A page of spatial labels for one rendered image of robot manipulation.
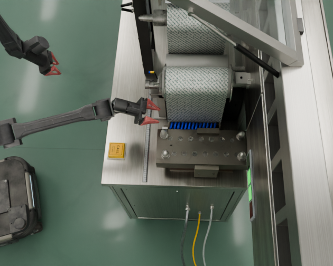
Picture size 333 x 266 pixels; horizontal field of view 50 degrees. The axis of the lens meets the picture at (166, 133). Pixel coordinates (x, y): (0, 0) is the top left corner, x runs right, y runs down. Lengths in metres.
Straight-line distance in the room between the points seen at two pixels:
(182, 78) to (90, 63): 1.82
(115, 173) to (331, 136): 0.93
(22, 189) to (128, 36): 1.20
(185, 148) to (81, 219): 1.25
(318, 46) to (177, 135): 0.66
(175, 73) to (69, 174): 1.53
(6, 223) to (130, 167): 1.09
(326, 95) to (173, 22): 0.61
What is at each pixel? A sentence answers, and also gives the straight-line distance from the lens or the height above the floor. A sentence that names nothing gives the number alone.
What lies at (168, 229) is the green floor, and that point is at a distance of 2.50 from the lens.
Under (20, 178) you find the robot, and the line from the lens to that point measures 2.55.
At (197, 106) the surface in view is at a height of 1.17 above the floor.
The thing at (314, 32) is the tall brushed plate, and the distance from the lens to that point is 1.41.
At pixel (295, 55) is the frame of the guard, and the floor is 1.68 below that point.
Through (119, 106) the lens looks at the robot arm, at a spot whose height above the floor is 1.19.
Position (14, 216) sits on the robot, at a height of 0.28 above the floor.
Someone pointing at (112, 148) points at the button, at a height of 0.92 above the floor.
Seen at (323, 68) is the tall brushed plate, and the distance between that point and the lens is 1.33.
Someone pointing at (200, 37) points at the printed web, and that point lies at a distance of 1.49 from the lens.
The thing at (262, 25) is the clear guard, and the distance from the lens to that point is 0.98.
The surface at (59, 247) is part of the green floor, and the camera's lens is 2.61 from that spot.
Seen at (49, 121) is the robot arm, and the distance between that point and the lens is 1.47.
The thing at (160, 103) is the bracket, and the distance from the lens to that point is 1.63.
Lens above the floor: 2.46
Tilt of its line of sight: 66 degrees down
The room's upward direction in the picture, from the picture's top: 5 degrees counter-clockwise
